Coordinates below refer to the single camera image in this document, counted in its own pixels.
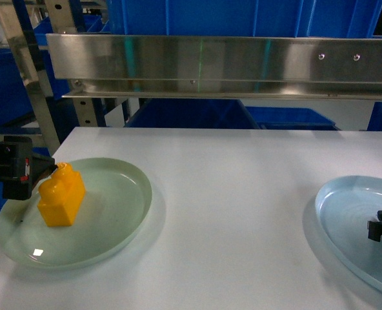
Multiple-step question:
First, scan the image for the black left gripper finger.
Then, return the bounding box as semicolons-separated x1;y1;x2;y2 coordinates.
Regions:
31;153;57;188

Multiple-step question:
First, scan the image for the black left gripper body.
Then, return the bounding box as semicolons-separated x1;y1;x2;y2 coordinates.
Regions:
0;136;32;200

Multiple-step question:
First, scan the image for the yellow toy block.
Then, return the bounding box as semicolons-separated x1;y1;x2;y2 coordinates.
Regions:
37;163;86;227

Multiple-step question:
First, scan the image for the light blue plate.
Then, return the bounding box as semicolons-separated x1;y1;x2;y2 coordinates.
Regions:
315;176;382;292

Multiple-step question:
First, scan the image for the large blue bin upper left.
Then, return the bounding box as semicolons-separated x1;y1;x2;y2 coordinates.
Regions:
0;48;33;126

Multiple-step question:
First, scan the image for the green plate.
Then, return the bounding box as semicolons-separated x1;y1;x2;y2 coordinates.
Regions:
0;158;152;270

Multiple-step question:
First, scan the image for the steel shelf rack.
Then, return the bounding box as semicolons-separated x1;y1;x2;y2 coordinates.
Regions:
0;1;382;152

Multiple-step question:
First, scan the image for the blue bin behind table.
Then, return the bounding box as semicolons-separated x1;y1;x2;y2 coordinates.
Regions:
246;107;337;130
126;98;259;129

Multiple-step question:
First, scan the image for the large blue bin on shelf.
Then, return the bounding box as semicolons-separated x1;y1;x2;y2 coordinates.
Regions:
106;0;382;38

